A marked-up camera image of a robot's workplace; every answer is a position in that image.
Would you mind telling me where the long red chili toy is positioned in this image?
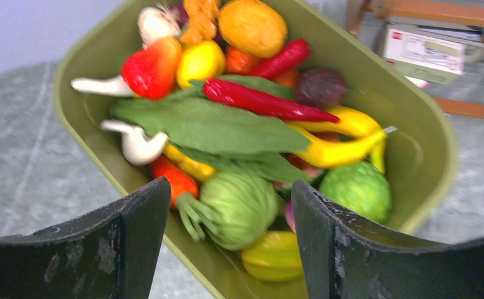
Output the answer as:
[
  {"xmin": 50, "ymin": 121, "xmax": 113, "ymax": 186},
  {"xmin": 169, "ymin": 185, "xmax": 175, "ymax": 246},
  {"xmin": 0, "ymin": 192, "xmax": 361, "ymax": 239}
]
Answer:
[{"xmin": 203, "ymin": 78, "xmax": 339, "ymax": 123}]

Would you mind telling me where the orange ginger root toy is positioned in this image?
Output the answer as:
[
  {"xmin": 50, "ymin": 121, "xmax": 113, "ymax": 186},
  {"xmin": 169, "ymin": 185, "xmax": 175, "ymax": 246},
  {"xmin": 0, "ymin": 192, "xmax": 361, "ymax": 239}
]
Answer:
[{"xmin": 179, "ymin": 0, "xmax": 222, "ymax": 45}]

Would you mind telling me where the yellow lemon toy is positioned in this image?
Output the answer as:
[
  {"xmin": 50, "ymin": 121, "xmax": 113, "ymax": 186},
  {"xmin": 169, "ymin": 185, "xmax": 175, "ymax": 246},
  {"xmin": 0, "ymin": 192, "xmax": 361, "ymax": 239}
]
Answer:
[{"xmin": 176, "ymin": 40, "xmax": 226, "ymax": 89}]

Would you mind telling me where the yellow banana pepper toy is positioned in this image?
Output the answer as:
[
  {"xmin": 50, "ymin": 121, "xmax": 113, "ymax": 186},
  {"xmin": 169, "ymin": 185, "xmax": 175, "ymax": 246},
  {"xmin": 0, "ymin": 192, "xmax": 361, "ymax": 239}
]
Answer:
[{"xmin": 286, "ymin": 105, "xmax": 388, "ymax": 174}]

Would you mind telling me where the dark red beet toy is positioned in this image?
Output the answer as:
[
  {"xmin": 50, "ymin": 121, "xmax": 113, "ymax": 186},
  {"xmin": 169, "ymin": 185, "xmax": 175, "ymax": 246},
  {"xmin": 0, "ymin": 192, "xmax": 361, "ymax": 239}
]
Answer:
[{"xmin": 293, "ymin": 67, "xmax": 347, "ymax": 110}]

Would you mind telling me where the small white green box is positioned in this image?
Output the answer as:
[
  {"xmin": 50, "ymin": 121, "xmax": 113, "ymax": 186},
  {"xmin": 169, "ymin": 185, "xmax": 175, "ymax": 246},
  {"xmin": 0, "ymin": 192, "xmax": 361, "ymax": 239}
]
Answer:
[{"xmin": 377, "ymin": 24, "xmax": 484, "ymax": 84}]

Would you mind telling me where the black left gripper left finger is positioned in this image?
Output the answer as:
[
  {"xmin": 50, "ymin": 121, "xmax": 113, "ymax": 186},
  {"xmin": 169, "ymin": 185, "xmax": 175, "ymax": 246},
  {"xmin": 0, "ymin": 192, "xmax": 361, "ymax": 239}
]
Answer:
[{"xmin": 0, "ymin": 178, "xmax": 171, "ymax": 298}]

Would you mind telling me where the white garlic bulb toy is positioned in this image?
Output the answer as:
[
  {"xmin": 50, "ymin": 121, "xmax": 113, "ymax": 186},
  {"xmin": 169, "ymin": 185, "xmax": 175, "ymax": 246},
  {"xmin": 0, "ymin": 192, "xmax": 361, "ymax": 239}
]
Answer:
[{"xmin": 137, "ymin": 4, "xmax": 181, "ymax": 49}]

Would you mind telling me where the small green lime toy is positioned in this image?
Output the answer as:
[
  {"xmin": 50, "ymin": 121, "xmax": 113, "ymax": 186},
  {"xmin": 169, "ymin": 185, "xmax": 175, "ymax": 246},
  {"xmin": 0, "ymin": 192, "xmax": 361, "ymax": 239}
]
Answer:
[{"xmin": 318, "ymin": 161, "xmax": 392, "ymax": 223}]

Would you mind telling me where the olive green plastic bin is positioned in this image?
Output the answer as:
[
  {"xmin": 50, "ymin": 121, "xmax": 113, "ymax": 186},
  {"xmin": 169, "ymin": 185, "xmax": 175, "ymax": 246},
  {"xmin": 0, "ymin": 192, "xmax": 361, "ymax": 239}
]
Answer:
[{"xmin": 54, "ymin": 0, "xmax": 458, "ymax": 298}]

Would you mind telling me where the orange carrot toy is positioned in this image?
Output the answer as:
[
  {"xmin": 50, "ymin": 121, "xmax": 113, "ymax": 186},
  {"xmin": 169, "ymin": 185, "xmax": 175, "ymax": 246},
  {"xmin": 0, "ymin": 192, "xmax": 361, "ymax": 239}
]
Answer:
[{"xmin": 148, "ymin": 155, "xmax": 199, "ymax": 209}]

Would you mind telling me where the purple onion toy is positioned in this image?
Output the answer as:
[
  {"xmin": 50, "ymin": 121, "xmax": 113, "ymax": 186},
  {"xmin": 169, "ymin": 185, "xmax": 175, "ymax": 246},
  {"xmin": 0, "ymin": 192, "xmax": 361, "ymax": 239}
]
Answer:
[{"xmin": 284, "ymin": 199, "xmax": 296, "ymax": 233}]

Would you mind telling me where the white mushroom toy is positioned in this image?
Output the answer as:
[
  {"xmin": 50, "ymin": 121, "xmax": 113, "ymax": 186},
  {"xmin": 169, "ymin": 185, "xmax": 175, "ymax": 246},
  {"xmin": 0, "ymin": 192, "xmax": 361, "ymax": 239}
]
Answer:
[
  {"xmin": 100, "ymin": 120, "xmax": 169, "ymax": 166},
  {"xmin": 70, "ymin": 75, "xmax": 135, "ymax": 97}
]

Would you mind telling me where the short red chili toy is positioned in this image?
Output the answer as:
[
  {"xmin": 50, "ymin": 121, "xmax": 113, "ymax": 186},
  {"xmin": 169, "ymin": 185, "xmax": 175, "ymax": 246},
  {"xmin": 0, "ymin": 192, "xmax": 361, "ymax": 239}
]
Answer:
[{"xmin": 249, "ymin": 39, "xmax": 311, "ymax": 80}]

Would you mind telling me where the green leafy vegetable toy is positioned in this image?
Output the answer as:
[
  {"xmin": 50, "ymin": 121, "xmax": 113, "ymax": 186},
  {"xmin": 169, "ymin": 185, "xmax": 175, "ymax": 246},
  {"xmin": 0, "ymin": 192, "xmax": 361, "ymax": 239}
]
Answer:
[{"xmin": 175, "ymin": 171, "xmax": 282, "ymax": 251}]

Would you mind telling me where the flat green leaf toy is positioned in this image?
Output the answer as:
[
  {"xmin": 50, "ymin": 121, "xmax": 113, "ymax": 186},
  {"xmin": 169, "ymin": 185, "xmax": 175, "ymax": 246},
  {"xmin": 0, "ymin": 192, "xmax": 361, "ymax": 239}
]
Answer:
[{"xmin": 108, "ymin": 87, "xmax": 311, "ymax": 183}]

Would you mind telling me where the yellow starfruit toy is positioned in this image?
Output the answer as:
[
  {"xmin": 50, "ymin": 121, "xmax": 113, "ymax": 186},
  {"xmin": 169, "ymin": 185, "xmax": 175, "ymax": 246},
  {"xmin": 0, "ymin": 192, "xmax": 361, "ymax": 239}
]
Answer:
[{"xmin": 240, "ymin": 230, "xmax": 303, "ymax": 282}]

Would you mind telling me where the red pepper toy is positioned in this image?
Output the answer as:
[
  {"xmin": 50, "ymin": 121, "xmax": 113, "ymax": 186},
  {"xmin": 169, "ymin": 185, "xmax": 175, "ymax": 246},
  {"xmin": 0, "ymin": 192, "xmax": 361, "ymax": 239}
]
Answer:
[{"xmin": 121, "ymin": 36, "xmax": 182, "ymax": 100}]

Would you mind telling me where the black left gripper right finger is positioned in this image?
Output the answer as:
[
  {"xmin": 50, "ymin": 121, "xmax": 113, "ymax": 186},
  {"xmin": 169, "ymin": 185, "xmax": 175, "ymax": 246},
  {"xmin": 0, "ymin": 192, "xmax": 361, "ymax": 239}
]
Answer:
[{"xmin": 292, "ymin": 181, "xmax": 484, "ymax": 298}]

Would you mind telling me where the yellow potato toy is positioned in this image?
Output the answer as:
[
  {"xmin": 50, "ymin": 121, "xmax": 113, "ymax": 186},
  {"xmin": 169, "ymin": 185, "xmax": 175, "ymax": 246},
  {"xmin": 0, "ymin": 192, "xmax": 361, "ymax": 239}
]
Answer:
[{"xmin": 218, "ymin": 0, "xmax": 288, "ymax": 58}]

